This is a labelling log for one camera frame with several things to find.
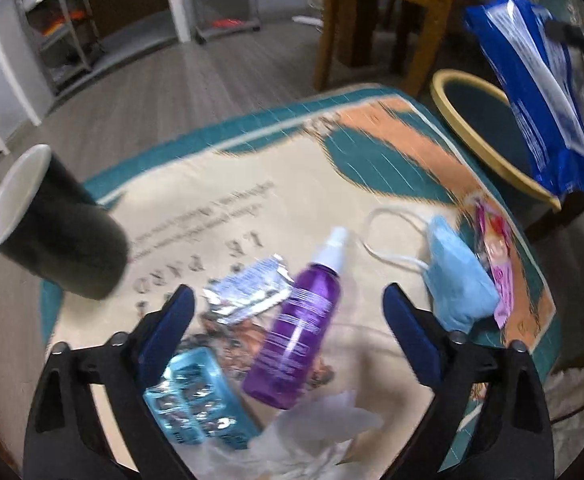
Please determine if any black cup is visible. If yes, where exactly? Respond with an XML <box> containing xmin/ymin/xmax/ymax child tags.
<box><xmin>0</xmin><ymin>144</ymin><xmax>131</xmax><ymax>301</ymax></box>

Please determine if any metal shelf rack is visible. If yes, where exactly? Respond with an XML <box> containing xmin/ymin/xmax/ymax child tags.
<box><xmin>14</xmin><ymin>0</ymin><xmax>105</xmax><ymax>93</ymax></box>

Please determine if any purple spray bottle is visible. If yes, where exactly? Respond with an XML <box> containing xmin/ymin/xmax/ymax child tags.
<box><xmin>242</xmin><ymin>226</ymin><xmax>353</xmax><ymax>410</ymax></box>

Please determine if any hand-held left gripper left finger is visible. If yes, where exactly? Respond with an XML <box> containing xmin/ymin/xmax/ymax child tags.
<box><xmin>22</xmin><ymin>284</ymin><xmax>196</xmax><ymax>480</ymax></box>

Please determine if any blue bin with yellow rim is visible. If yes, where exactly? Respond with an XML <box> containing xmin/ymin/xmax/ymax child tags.
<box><xmin>430</xmin><ymin>69</ymin><xmax>563</xmax><ymax>211</ymax></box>

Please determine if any white tissue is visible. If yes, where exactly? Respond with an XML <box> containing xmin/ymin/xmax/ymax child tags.
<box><xmin>192</xmin><ymin>390</ymin><xmax>387</xmax><ymax>480</ymax></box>

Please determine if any white rolling cart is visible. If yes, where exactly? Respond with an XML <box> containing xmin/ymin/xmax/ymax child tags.
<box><xmin>188</xmin><ymin>0</ymin><xmax>263</xmax><ymax>45</ymax></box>

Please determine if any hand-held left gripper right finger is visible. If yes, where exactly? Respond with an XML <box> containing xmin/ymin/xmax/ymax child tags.
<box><xmin>382</xmin><ymin>282</ymin><xmax>555</xmax><ymax>480</ymax></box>

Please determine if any silver foil blister pack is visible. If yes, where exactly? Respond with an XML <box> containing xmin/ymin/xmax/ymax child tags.
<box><xmin>203</xmin><ymin>255</ymin><xmax>295</xmax><ymax>326</ymax></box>

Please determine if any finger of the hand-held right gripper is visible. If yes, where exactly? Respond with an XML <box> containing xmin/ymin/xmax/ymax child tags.
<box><xmin>544</xmin><ymin>19</ymin><xmax>584</xmax><ymax>61</ymax></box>

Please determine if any pink snack wrapper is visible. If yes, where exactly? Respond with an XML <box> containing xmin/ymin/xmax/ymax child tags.
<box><xmin>467</xmin><ymin>195</ymin><xmax>516</xmax><ymax>330</ymax></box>

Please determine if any blue blister tray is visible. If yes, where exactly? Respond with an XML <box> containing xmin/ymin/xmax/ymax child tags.
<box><xmin>143</xmin><ymin>349</ymin><xmax>260</xmax><ymax>451</ymax></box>

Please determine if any printed quilted mat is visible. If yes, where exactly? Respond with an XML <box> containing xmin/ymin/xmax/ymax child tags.
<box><xmin>39</xmin><ymin>84</ymin><xmax>563</xmax><ymax>480</ymax></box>

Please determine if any blue face mask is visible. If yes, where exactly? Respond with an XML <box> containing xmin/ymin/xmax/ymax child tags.
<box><xmin>363</xmin><ymin>207</ymin><xmax>501</xmax><ymax>335</ymax></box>

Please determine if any wooden chair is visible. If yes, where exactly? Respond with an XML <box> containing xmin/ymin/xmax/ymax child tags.
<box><xmin>313</xmin><ymin>0</ymin><xmax>465</xmax><ymax>96</ymax></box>

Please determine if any orange tray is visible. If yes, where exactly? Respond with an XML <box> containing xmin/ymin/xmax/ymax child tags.
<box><xmin>42</xmin><ymin>10</ymin><xmax>80</xmax><ymax>36</ymax></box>

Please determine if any blue wet wipes packet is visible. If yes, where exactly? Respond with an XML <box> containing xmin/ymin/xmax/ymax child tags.
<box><xmin>463</xmin><ymin>0</ymin><xmax>584</xmax><ymax>198</ymax></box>

